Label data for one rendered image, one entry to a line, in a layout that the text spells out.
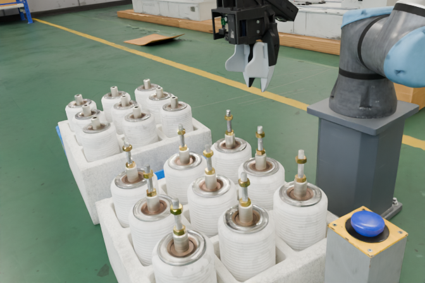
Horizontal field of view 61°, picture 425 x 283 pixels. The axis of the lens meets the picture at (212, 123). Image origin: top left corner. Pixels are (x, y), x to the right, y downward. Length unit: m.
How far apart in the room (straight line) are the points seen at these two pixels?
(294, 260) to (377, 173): 0.37
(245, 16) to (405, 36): 0.28
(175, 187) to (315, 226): 0.30
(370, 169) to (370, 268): 0.44
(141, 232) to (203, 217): 0.12
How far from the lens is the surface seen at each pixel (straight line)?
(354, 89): 0.87
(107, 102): 1.26
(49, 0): 7.00
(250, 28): 0.62
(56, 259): 1.04
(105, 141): 1.02
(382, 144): 0.91
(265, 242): 0.61
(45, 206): 1.25
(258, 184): 0.73
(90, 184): 1.03
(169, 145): 1.06
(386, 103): 0.89
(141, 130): 1.04
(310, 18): 2.83
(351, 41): 0.84
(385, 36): 0.76
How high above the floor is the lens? 0.65
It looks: 24 degrees down
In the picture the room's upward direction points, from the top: 5 degrees counter-clockwise
